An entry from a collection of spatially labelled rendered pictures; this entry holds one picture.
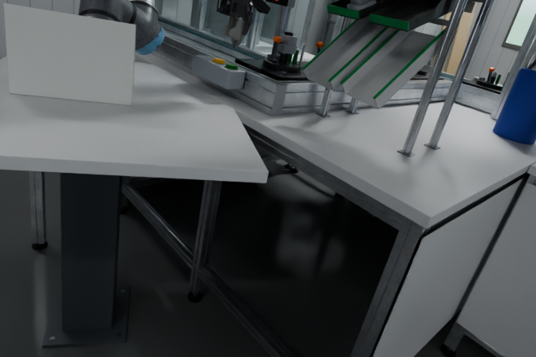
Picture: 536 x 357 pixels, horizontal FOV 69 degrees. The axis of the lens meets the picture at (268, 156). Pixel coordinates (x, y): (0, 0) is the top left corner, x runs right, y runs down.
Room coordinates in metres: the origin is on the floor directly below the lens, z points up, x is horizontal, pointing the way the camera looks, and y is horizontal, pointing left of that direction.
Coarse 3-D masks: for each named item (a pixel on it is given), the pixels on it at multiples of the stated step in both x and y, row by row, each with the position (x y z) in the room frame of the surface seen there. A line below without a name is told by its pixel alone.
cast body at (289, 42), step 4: (288, 32) 1.41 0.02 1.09; (280, 36) 1.41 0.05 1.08; (284, 36) 1.40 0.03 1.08; (288, 36) 1.39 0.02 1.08; (292, 36) 1.41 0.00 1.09; (284, 40) 1.40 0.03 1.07; (288, 40) 1.39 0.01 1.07; (292, 40) 1.40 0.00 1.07; (296, 40) 1.42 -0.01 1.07; (280, 44) 1.39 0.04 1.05; (284, 44) 1.39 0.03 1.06; (288, 44) 1.39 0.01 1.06; (292, 44) 1.40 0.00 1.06; (296, 44) 1.42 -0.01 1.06; (280, 48) 1.39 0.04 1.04; (284, 48) 1.38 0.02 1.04; (288, 48) 1.39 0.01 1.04; (292, 48) 1.41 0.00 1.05; (296, 48) 1.42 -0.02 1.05; (280, 52) 1.39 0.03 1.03; (284, 52) 1.38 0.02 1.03; (288, 52) 1.40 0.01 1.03; (292, 52) 1.41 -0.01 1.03
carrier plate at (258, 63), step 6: (240, 60) 1.40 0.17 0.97; (246, 60) 1.42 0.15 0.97; (252, 60) 1.45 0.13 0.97; (258, 60) 1.48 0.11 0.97; (246, 66) 1.36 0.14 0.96; (258, 66) 1.35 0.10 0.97; (264, 66) 1.37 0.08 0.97; (264, 72) 1.30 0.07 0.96; (270, 72) 1.30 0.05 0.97; (276, 72) 1.32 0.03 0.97; (276, 78) 1.26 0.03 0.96; (282, 78) 1.25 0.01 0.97; (288, 78) 1.27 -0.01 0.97; (294, 78) 1.29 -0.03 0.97; (300, 78) 1.31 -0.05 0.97; (306, 78) 1.34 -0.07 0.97
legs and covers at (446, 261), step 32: (288, 160) 1.01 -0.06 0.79; (128, 192) 1.65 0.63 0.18; (352, 192) 0.86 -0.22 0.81; (512, 192) 1.22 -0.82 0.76; (160, 224) 1.45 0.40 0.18; (416, 224) 0.74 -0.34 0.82; (448, 224) 0.82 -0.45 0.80; (480, 224) 1.05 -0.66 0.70; (192, 256) 1.28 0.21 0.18; (416, 256) 0.73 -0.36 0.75; (448, 256) 0.91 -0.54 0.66; (480, 256) 1.22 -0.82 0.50; (192, 288) 1.23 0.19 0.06; (224, 288) 1.14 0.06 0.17; (384, 288) 0.75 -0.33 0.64; (416, 288) 0.80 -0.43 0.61; (448, 288) 1.04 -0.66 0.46; (256, 320) 1.02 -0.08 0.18; (384, 320) 0.73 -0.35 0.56; (416, 320) 0.90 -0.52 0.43; (448, 320) 1.23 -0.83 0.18; (288, 352) 0.92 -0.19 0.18; (352, 352) 0.76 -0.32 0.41; (384, 352) 0.78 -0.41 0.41; (416, 352) 1.03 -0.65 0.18
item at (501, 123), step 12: (528, 72) 1.56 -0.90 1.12; (516, 84) 1.59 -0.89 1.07; (528, 84) 1.54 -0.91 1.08; (516, 96) 1.56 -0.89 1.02; (528, 96) 1.53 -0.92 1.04; (504, 108) 1.59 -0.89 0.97; (516, 108) 1.54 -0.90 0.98; (528, 108) 1.52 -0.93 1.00; (504, 120) 1.57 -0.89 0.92; (516, 120) 1.53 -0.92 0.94; (528, 120) 1.51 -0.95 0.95; (504, 132) 1.55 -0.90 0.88; (516, 132) 1.52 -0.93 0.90; (528, 132) 1.51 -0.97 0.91
